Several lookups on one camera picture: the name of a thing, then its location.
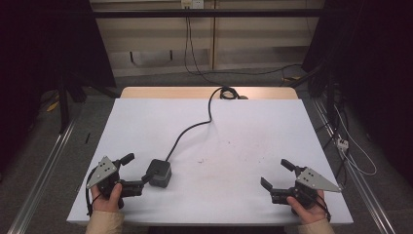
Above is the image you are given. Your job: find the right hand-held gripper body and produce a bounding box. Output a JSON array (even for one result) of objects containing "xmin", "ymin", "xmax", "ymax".
[{"xmin": 270, "ymin": 166, "xmax": 342, "ymax": 215}]

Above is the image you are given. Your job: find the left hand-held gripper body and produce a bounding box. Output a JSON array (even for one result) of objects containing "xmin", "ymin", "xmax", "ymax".
[{"xmin": 86, "ymin": 155, "xmax": 145, "ymax": 210}]

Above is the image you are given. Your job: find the dark grey cube adapter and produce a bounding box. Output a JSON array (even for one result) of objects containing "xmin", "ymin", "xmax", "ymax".
[{"xmin": 145, "ymin": 158, "xmax": 172, "ymax": 189}]

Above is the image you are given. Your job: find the person's right hand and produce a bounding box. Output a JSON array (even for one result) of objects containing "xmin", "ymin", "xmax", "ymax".
[{"xmin": 285, "ymin": 190, "xmax": 327, "ymax": 225}]

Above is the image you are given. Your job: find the person's left hand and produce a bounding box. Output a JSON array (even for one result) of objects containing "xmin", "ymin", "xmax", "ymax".
[{"xmin": 90, "ymin": 182, "xmax": 124, "ymax": 214}]

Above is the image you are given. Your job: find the white power strip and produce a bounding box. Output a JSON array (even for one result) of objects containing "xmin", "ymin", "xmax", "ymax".
[{"xmin": 335, "ymin": 136, "xmax": 351, "ymax": 152}]

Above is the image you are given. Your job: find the black metal stand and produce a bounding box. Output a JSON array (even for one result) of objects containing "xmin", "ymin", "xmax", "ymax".
[{"xmin": 56, "ymin": 69, "xmax": 119, "ymax": 135}]

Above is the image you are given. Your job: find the yellow floor tape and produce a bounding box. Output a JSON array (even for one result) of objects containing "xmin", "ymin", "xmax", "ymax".
[{"xmin": 46, "ymin": 99, "xmax": 60, "ymax": 113}]

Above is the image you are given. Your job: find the black curtain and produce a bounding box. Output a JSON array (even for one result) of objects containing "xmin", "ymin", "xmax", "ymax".
[
  {"xmin": 0, "ymin": 0, "xmax": 117, "ymax": 174},
  {"xmin": 301, "ymin": 0, "xmax": 413, "ymax": 186}
]

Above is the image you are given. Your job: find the black horizontal metal bar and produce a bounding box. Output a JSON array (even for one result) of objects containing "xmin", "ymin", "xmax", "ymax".
[{"xmin": 92, "ymin": 8, "xmax": 326, "ymax": 19}]

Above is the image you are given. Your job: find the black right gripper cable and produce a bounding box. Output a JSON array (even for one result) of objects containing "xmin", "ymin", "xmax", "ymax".
[{"xmin": 310, "ymin": 189, "xmax": 332, "ymax": 223}]

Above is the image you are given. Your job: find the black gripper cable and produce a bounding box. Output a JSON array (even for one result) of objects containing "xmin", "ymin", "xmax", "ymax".
[
  {"xmin": 84, "ymin": 167, "xmax": 99, "ymax": 217},
  {"xmin": 310, "ymin": 189, "xmax": 332, "ymax": 223}
]

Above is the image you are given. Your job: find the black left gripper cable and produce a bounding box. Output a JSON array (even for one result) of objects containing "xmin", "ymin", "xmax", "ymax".
[{"xmin": 84, "ymin": 167, "xmax": 99, "ymax": 217}]

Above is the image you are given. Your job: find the aluminium floor rail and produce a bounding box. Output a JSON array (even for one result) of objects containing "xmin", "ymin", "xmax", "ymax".
[
  {"xmin": 312, "ymin": 97, "xmax": 396, "ymax": 234},
  {"xmin": 6, "ymin": 118, "xmax": 78, "ymax": 234}
]

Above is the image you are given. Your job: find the white floor cable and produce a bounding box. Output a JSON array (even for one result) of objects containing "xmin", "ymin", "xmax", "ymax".
[{"xmin": 333, "ymin": 103, "xmax": 378, "ymax": 177}]

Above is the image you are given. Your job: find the black adapter cable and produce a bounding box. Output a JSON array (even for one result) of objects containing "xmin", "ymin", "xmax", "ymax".
[{"xmin": 165, "ymin": 85, "xmax": 249, "ymax": 163}]

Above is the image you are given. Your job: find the black hanging wall cable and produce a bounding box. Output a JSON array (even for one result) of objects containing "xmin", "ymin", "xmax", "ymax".
[{"xmin": 183, "ymin": 16, "xmax": 304, "ymax": 88}]

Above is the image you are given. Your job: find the white wall socket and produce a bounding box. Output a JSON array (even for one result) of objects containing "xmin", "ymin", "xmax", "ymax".
[{"xmin": 180, "ymin": 0, "xmax": 206, "ymax": 10}]

